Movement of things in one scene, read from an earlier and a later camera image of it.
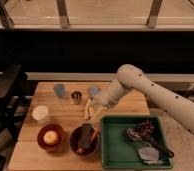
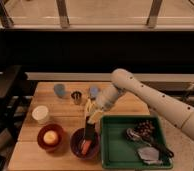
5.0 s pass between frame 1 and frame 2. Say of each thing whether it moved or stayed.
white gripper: stayed
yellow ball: stayed
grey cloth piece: stayed
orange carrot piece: moved
